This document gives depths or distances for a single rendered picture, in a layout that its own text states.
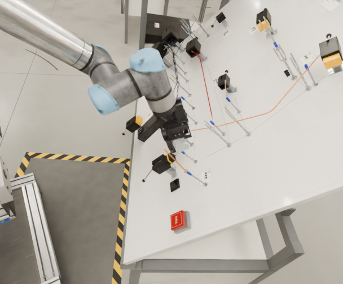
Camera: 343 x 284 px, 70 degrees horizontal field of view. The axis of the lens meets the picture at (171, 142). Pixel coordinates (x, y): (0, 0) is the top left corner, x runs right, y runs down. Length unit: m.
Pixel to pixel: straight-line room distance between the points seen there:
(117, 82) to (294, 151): 0.49
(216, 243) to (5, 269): 1.19
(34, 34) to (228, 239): 1.00
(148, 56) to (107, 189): 1.66
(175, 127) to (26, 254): 1.33
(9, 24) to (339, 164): 0.75
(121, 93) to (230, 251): 0.82
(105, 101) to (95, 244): 1.47
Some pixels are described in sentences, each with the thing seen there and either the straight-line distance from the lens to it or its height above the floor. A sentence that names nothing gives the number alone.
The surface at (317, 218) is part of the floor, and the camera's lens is 2.60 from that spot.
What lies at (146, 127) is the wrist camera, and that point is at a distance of 0.72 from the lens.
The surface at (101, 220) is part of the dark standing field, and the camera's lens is 2.01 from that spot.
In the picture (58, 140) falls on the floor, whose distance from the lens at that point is 2.53.
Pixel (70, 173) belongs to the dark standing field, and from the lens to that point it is 2.26.
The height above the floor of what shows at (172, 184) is 1.07.
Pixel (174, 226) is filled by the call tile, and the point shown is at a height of 1.10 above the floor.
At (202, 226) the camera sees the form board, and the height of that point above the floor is 1.14.
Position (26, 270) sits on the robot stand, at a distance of 1.75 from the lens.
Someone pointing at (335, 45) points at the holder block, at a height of 1.59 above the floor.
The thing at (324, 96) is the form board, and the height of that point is 1.48.
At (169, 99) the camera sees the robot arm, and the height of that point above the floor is 1.43.
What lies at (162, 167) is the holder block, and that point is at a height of 1.12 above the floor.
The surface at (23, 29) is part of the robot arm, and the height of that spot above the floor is 1.57.
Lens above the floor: 1.82
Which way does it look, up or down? 46 degrees down
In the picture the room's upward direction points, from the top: 13 degrees clockwise
